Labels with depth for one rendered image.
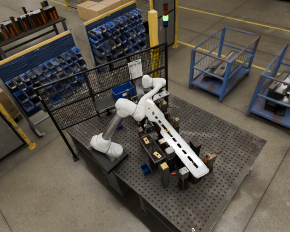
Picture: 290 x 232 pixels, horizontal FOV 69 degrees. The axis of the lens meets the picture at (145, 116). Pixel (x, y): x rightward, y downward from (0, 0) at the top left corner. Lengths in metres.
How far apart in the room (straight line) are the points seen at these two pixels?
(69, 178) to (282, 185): 3.22
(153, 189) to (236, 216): 1.28
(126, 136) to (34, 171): 1.81
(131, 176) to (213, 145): 1.15
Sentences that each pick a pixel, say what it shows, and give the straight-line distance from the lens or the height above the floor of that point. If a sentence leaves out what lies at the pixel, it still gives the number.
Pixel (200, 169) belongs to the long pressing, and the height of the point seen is 1.00.
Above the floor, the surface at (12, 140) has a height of 0.36.
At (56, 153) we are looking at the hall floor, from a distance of 4.17.
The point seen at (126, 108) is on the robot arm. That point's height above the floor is 1.60.
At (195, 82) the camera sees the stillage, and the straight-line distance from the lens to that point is 4.78.
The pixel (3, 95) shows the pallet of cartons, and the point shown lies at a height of 0.67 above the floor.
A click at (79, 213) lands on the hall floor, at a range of 3.47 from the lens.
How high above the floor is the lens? 3.06
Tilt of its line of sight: 46 degrees down
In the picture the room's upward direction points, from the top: 7 degrees counter-clockwise
